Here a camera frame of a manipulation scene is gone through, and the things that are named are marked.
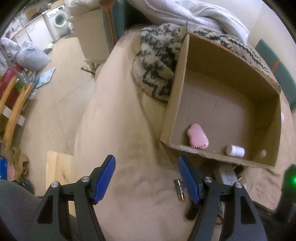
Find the brown cardboard box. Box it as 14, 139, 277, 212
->
160, 26, 281, 168

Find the white power adapter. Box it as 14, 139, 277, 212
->
214, 164, 238, 186

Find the black gold AA battery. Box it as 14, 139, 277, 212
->
174, 179, 185, 201

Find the white quilt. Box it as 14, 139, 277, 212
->
128, 0, 250, 45

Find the patterned fluffy blanket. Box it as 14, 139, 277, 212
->
132, 23, 270, 103

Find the bathroom scale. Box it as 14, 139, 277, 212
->
36, 68, 56, 88

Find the white pill bottle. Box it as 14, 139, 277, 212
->
226, 145, 245, 158

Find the white cabinet counter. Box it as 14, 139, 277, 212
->
10, 16, 54, 50

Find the beige bedside cabinet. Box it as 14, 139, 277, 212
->
68, 9, 117, 70

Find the green cushion with orange stripe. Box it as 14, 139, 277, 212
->
255, 39, 296, 110

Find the pink heart-shaped massager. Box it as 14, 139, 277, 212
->
187, 123, 209, 150

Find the white washing machine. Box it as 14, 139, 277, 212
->
43, 4, 70, 42

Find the wooden chair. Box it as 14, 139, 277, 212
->
1, 76, 34, 151

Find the grey plastic bag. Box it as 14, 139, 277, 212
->
16, 41, 51, 72

